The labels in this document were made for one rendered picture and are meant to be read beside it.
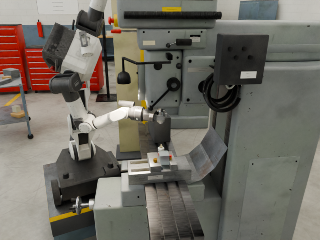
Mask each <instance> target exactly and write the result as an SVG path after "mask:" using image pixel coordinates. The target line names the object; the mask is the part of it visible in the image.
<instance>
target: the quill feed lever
mask: <svg viewBox="0 0 320 240"><path fill-rule="evenodd" d="M167 88H168V89H167V90H166V91H165V92H164V93H163V94H162V95H161V96H160V97H159V98H158V99H157V100H156V101H155V102H154V103H153V104H152V105H149V106H148V110H149V111H152V110H153V107H154V106H155V105H156V104H157V103H158V102H159V101H160V100H161V99H162V98H163V97H164V96H165V95H166V94H167V93H168V92H169V91H177V90H178V89H179V88H180V81H179V80H178V79H177V78H175V77H172V78H170V79H168V81H167Z"/></svg>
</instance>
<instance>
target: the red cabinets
mask: <svg viewBox="0 0 320 240"><path fill-rule="evenodd" d="M43 47H44V45H31V46H28V47H26V45H25V39H24V34H23V29H22V24H0V74H3V69H7V68H14V69H19V72H20V74H21V81H22V85H23V90H24V91H25V94H27V91H28V90H29V89H31V87H32V90H34V91H35V93H38V90H50V89H49V81H50V79H51V78H52V77H53V76H55V75H57V74H59V72H55V71H51V70H50V69H49V67H48V66H47V64H46V62H45V61H44V59H43V58H42V50H43ZM103 86H104V75H103V63H102V51H101V53H100V56H99V58H98V61H97V64H96V66H95V69H94V71H93V74H92V76H91V79H90V90H96V91H97V93H99V90H100V89H102V87H103ZM11 91H20V87H10V88H1V89H0V92H11Z"/></svg>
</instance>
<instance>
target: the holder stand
mask: <svg viewBox="0 0 320 240"><path fill-rule="evenodd" d="M164 110H165V109H164ZM165 113H167V112H166V110H165ZM170 126H171V117H170V116H169V114H168V113H167V117H165V122H163V123H162V124H159V123H158V122H157V121H156V120H155V121H154V123H152V122H149V121H148V131H149V133H150V135H151V137H152V139H153V141H154V143H158V142H167V141H170Z"/></svg>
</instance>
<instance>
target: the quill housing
mask: <svg viewBox="0 0 320 240"><path fill-rule="evenodd" d="M166 52H170V53H171V54H172V55H173V60H171V64H148V65H147V64H145V101H146V105H147V107H148V106H149V105H152V104H153V103H154V102H155V101H156V100H157V99H158V98H159V97H160V96H161V95H162V94H163V93H164V92H165V91H166V90H167V89H168V88H167V81H168V79H170V78H172V77H175V78H177V79H178V80H179V81H180V88H179V89H178V90H177V91H169V92H168V93H167V94H166V95H165V96H164V97H163V98H162V99H161V100H160V101H159V102H158V103H157V104H156V105H155V106H154V107H153V108H154V109H166V108H177V107H179V106H180V100H181V76H182V67H181V68H180V69H177V68H176V64H177V63H180V64H181V65H182V51H181V50H144V62H147V61H148V62H150V61H169V60H167V58H166Z"/></svg>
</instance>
